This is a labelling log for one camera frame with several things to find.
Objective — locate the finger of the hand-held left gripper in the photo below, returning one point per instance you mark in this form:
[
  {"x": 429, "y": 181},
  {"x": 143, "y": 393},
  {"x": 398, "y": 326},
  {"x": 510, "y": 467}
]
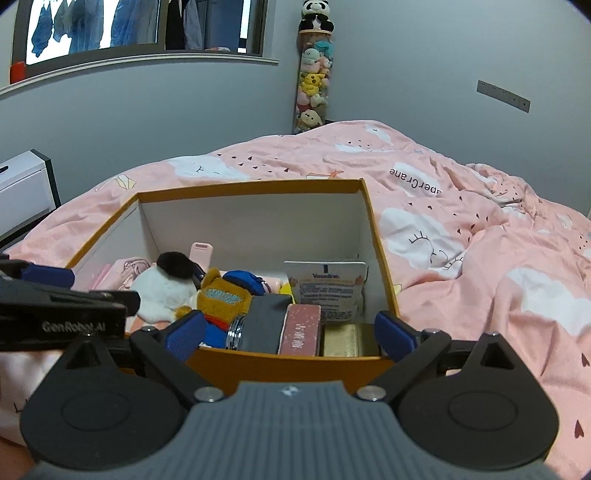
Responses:
[
  {"x": 46, "y": 277},
  {"x": 106, "y": 299}
]

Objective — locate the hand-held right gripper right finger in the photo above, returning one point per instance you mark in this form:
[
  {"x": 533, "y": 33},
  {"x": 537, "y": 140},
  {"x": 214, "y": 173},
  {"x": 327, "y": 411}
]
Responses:
[{"x": 392, "y": 334}]

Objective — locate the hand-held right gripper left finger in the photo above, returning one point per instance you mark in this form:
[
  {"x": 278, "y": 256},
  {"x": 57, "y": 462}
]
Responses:
[{"x": 184, "y": 334}]

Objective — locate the gold box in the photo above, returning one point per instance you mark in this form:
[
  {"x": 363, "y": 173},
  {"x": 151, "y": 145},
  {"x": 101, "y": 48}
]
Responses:
[{"x": 344, "y": 340}]

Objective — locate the white plush toy black ear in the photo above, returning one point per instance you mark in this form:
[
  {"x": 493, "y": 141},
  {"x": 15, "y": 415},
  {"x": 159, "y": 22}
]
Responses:
[{"x": 161, "y": 290}]

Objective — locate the round silver compact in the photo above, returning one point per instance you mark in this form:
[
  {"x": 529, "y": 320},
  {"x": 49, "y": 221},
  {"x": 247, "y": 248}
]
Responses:
[{"x": 235, "y": 332}]

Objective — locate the brown bear plush toy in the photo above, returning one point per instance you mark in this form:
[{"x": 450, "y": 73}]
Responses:
[{"x": 221, "y": 295}]

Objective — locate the white lotion tube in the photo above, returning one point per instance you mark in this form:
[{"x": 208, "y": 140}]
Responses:
[{"x": 328, "y": 290}]

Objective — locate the grey box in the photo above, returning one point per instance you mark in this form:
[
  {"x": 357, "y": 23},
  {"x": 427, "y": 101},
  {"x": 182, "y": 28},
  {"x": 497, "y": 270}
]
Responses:
[{"x": 265, "y": 323}]

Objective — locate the speckled pink box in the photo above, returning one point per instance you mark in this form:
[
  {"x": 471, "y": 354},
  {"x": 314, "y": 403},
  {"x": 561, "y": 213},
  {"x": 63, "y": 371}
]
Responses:
[{"x": 300, "y": 330}]

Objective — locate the orange storage box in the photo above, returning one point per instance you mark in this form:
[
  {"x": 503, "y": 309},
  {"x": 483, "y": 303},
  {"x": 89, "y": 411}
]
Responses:
[{"x": 254, "y": 221}]

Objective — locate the flat pink case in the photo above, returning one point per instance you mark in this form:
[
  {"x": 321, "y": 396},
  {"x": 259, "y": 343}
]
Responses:
[{"x": 101, "y": 279}]

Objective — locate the pink fabric pouch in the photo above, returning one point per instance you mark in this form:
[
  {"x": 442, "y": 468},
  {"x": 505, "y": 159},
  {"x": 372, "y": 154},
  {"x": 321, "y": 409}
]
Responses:
[{"x": 131, "y": 270}]

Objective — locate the pink rectangular tag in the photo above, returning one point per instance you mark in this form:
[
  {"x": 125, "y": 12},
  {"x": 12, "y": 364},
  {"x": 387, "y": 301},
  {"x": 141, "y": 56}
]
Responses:
[{"x": 202, "y": 254}]

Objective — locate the white cabinet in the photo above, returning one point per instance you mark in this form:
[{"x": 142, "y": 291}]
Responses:
[{"x": 23, "y": 194}]

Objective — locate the pink printed blanket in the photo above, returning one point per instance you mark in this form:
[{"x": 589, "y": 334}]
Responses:
[{"x": 485, "y": 230}]

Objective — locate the red object on sill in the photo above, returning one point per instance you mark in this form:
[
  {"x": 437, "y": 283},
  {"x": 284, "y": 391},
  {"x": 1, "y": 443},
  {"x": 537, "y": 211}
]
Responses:
[{"x": 17, "y": 72}]

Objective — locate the window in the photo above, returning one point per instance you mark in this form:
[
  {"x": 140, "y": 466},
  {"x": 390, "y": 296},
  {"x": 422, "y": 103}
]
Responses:
[{"x": 138, "y": 50}]

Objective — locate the hanging blue clothes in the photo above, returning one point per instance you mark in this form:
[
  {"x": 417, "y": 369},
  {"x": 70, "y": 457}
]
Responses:
[{"x": 60, "y": 23}]

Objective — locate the hanging column of plush toys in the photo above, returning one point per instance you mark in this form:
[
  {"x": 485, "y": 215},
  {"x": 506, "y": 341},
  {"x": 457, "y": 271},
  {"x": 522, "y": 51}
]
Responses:
[{"x": 314, "y": 78}]

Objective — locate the hanging dark clothes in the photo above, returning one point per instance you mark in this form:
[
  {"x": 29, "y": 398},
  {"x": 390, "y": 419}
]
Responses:
[{"x": 194, "y": 23}]

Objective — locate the panda plush toy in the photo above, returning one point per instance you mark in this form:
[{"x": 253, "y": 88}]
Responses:
[{"x": 316, "y": 14}]

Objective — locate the grey wall strip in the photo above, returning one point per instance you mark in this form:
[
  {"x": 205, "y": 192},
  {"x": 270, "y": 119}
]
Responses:
[{"x": 503, "y": 95}]

